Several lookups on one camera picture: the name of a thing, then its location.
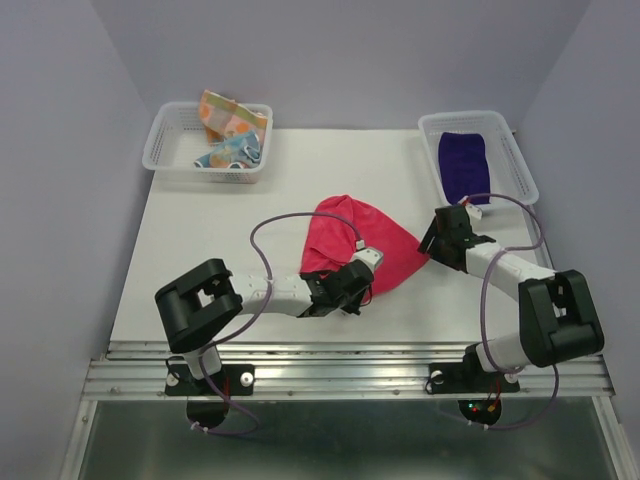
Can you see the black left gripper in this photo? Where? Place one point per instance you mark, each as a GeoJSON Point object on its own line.
{"type": "Point", "coordinates": [353, 307]}

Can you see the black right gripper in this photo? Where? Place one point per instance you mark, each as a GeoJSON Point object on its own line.
{"type": "Point", "coordinates": [429, 240]}

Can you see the pink towel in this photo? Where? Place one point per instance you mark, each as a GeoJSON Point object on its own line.
{"type": "Point", "coordinates": [340, 222]}

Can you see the purple towel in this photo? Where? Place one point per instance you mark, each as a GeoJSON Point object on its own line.
{"type": "Point", "coordinates": [463, 167]}

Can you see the light blue patterned towel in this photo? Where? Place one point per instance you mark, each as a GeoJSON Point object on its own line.
{"type": "Point", "coordinates": [242, 151]}

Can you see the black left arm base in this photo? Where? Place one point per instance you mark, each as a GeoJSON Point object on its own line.
{"type": "Point", "coordinates": [212, 399]}

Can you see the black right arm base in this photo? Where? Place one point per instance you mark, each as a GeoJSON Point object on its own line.
{"type": "Point", "coordinates": [481, 391]}

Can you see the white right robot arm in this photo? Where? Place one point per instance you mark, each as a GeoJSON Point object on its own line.
{"type": "Point", "coordinates": [557, 317]}

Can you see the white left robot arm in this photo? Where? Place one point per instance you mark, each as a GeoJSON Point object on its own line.
{"type": "Point", "coordinates": [199, 304]}

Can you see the orange dotted patterned towel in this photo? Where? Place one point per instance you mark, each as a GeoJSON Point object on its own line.
{"type": "Point", "coordinates": [224, 118]}

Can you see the white left plastic basket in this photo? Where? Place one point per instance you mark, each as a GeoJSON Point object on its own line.
{"type": "Point", "coordinates": [177, 148]}

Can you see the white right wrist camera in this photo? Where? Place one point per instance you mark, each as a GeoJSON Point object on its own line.
{"type": "Point", "coordinates": [474, 212]}

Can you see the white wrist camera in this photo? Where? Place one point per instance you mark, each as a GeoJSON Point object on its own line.
{"type": "Point", "coordinates": [474, 212]}
{"type": "Point", "coordinates": [370, 256]}

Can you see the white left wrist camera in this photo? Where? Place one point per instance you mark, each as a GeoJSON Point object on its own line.
{"type": "Point", "coordinates": [370, 256]}

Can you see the aluminium mounting rail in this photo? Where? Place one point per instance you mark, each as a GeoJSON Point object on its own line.
{"type": "Point", "coordinates": [325, 371]}

